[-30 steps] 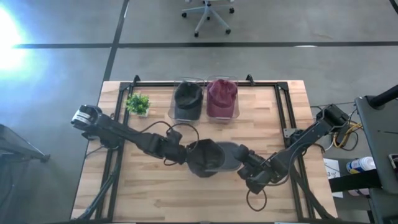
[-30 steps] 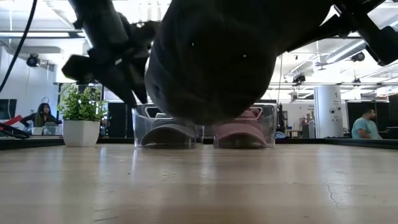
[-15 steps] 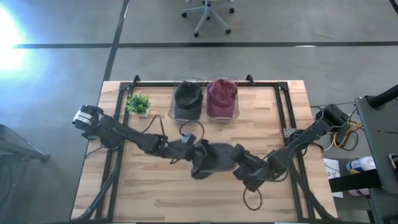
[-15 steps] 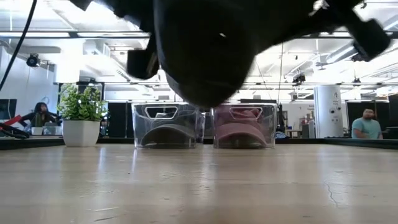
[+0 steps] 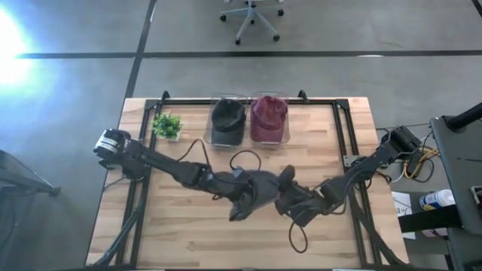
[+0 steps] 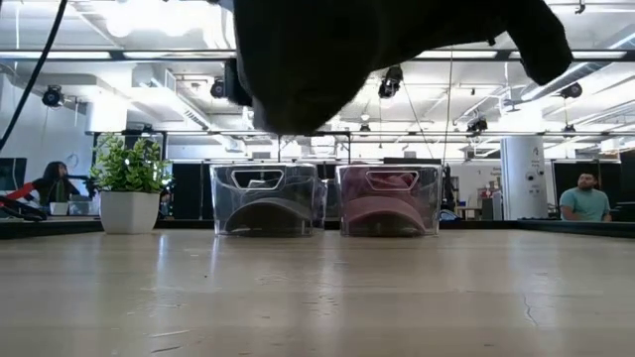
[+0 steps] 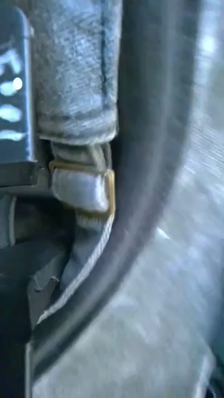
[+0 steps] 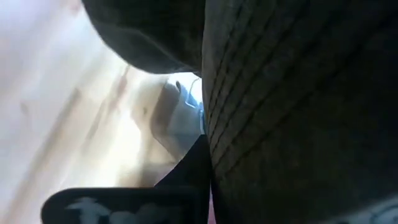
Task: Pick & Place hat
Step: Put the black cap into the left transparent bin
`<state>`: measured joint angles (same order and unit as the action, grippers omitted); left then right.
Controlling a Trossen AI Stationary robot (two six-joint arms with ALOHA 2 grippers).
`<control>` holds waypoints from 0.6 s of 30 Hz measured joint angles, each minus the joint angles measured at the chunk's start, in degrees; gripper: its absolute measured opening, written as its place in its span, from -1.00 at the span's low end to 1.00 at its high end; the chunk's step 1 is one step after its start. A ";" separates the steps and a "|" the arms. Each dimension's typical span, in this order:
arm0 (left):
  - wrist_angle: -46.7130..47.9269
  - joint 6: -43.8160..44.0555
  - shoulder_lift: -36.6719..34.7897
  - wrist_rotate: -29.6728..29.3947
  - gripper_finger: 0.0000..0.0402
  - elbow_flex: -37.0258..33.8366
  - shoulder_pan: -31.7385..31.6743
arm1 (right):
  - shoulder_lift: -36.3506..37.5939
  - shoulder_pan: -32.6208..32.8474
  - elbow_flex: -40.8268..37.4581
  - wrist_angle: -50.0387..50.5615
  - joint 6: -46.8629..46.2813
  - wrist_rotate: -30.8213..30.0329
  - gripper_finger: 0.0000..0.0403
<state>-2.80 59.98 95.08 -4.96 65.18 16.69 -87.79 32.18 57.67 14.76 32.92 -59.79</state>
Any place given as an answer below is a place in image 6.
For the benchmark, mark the dark grey baseball cap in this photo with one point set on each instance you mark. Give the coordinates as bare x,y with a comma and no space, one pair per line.
322,59
268,218

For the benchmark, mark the maroon baseball cap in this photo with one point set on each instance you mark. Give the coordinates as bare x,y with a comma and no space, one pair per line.
387,210

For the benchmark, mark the black ceiling spotlight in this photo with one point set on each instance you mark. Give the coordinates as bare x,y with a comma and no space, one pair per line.
218,89
52,96
477,125
390,82
571,90

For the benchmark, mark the clear plastic bin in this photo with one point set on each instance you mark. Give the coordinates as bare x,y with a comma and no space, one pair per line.
431,188
297,178

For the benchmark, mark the green plant in white pot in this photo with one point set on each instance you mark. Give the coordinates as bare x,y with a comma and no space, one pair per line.
129,213

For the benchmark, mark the person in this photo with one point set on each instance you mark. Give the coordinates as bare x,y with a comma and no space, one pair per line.
54,186
585,203

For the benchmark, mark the white cup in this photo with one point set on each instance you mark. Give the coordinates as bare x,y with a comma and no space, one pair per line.
58,208

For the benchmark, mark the dark monitor screen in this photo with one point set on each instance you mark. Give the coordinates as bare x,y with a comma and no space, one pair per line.
12,173

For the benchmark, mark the red and black device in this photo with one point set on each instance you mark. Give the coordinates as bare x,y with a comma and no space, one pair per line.
20,192

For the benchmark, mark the white round pillar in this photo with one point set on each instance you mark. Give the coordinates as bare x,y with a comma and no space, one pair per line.
523,178

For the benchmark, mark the black metal table frame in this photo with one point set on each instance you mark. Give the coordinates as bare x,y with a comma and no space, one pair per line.
546,228

